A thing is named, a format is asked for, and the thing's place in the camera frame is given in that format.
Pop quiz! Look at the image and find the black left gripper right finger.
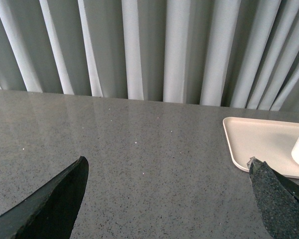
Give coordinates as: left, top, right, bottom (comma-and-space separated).
247, 157, 299, 239

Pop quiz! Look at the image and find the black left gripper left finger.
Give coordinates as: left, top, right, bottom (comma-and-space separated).
0, 156, 89, 239

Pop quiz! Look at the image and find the beige rectangular plastic tray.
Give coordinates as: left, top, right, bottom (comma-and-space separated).
223, 117, 299, 179

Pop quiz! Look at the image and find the grey pleated curtain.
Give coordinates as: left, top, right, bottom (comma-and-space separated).
0, 0, 299, 112

